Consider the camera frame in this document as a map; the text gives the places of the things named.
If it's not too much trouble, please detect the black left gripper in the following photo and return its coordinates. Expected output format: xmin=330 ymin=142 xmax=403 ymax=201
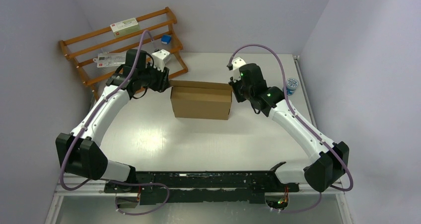
xmin=138 ymin=60 xmax=170 ymax=92

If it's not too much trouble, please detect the brown cardboard box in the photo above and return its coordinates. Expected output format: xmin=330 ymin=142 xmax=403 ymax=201
xmin=170 ymin=80 xmax=232 ymax=120

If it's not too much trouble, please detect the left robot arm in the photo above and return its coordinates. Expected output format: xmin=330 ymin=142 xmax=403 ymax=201
xmin=55 ymin=49 xmax=170 ymax=192

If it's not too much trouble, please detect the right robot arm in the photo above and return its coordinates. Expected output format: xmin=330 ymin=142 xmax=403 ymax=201
xmin=228 ymin=61 xmax=349 ymax=192

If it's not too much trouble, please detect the white green product box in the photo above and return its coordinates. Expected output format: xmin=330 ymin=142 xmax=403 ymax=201
xmin=110 ymin=18 xmax=140 ymax=38

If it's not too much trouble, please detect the small blue cube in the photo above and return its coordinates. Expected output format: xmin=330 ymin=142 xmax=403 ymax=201
xmin=161 ymin=35 xmax=172 ymax=44

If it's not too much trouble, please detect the blue white lidded jar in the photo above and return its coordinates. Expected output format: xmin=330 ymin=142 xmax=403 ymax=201
xmin=286 ymin=77 xmax=299 ymax=96

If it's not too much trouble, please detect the clear blister pack card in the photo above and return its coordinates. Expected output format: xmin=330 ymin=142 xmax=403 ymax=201
xmin=92 ymin=52 xmax=126 ymax=68

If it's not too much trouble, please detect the wooden tiered rack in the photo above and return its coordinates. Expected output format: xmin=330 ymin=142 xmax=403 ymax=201
xmin=59 ymin=6 xmax=189 ymax=109

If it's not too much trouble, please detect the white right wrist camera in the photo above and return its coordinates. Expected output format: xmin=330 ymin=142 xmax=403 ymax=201
xmin=227 ymin=57 xmax=246 ymax=80

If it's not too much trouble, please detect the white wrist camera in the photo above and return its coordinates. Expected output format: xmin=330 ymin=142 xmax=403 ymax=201
xmin=227 ymin=57 xmax=246 ymax=80
xmin=151 ymin=49 xmax=171 ymax=72

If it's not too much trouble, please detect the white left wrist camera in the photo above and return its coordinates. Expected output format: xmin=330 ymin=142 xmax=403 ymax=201
xmin=151 ymin=49 xmax=171 ymax=72

